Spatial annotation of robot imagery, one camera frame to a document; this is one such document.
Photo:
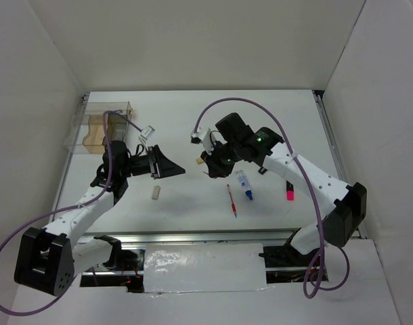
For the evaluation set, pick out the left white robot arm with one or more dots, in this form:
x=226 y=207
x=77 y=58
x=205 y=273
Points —
x=51 y=257

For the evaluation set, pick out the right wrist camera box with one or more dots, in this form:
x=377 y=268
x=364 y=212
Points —
x=203 y=137

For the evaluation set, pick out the clear plastic organizer box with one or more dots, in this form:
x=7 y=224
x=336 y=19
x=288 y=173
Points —
x=80 y=119

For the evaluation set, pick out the red gel pen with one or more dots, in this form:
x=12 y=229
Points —
x=233 y=206

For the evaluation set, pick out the white tape sheet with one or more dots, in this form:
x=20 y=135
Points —
x=198 y=268

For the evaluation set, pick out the beige rectangular eraser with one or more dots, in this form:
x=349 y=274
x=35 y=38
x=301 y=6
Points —
x=155 y=192

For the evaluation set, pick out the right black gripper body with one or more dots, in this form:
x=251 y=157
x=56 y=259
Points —
x=223 y=155

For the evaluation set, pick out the pink highlighter black cap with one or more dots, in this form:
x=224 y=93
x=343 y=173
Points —
x=290 y=194

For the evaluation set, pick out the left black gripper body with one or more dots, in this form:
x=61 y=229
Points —
x=141 y=165

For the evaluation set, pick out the black purple usb stick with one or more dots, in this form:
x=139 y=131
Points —
x=262 y=170

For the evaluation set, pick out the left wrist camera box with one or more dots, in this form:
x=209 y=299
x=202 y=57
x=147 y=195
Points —
x=146 y=134

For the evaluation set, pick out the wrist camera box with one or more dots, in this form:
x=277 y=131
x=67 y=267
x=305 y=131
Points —
x=146 y=134
x=203 y=137

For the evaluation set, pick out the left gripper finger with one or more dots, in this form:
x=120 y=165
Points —
x=166 y=155
x=168 y=168

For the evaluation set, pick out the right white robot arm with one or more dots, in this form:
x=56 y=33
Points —
x=342 y=206

